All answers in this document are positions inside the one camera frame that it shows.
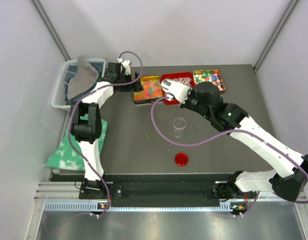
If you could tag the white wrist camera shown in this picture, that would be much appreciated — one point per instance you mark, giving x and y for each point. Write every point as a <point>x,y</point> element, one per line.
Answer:
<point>124,67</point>
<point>175,90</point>

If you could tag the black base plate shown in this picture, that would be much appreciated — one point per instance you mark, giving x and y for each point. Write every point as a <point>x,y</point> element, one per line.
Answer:
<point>153,191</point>

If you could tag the patterned tin of pastel candies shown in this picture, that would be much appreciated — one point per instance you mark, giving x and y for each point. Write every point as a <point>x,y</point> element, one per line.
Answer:
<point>213,76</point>

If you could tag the red jar lid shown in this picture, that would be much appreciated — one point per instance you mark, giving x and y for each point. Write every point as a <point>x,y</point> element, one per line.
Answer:
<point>181,159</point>

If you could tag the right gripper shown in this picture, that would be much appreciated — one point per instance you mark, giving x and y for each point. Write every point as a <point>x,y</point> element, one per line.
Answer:
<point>190,92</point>

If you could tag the white plastic basket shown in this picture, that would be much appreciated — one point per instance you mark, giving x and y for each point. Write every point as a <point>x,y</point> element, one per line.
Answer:
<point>59,92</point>

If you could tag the aluminium rail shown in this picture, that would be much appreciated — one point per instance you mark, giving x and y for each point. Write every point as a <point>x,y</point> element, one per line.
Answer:
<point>67,192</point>

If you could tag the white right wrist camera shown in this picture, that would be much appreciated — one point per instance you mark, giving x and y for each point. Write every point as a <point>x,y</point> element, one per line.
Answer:
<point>175,90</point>

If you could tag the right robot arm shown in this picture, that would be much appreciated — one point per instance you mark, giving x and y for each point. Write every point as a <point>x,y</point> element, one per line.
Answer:
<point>290,168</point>

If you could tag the green white patterned cloth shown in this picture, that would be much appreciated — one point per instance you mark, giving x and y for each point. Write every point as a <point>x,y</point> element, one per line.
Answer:
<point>65,158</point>

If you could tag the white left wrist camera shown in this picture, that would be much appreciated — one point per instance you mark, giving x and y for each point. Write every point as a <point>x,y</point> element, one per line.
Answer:
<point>124,67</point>

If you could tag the clear plastic jar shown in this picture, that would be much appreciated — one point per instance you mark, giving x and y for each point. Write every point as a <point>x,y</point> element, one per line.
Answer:
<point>179,126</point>

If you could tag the blue green cloths in basket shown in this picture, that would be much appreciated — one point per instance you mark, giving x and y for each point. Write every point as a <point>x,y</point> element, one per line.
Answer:
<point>81,79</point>

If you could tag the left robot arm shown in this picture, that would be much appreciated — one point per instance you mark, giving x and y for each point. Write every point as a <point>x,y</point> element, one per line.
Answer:
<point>86,125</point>

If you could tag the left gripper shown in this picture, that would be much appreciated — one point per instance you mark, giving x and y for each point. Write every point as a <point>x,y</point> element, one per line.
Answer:
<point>136,87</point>

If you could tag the gold tin of gummy candies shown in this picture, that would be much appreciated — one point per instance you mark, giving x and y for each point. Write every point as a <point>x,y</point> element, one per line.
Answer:
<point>151,90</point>

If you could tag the grey cloth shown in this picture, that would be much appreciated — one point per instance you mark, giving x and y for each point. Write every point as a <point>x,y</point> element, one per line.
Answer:
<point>84,79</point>

